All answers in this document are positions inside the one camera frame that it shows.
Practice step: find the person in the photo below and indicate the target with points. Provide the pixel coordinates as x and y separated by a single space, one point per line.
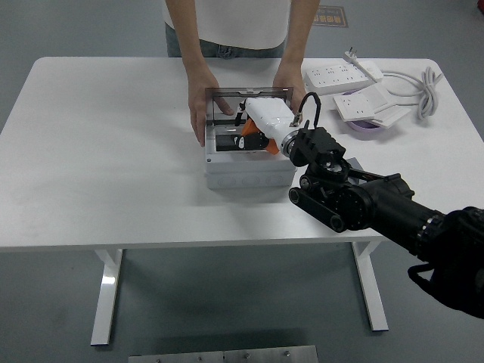
242 22

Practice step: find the brown floor sign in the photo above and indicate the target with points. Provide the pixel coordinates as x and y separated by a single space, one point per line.
334 17

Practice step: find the white table leg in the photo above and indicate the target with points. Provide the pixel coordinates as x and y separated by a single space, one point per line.
106 295
372 295

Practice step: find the person's left forearm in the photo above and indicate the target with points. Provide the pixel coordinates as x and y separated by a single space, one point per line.
300 34

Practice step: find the orange cylinder battery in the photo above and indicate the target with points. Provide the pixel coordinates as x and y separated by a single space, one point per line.
249 128

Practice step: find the long white power strip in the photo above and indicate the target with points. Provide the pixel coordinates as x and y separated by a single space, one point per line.
332 81

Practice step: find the transparent smoky box lid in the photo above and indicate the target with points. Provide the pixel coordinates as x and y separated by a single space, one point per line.
227 92

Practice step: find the person's left hand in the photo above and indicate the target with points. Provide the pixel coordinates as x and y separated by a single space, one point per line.
293 77

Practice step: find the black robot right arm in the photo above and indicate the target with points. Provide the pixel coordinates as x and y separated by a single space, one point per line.
378 204

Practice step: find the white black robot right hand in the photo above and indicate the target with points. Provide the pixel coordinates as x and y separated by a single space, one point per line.
268 113

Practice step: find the small white socket panel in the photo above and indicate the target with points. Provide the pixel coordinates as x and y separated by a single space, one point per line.
359 104

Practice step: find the grey electrical junction box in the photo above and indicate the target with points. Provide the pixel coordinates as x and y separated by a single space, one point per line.
246 177

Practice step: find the person's right hand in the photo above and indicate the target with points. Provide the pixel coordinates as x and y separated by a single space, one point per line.
198 100

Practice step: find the grey block holder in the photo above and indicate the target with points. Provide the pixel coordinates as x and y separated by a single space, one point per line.
353 163

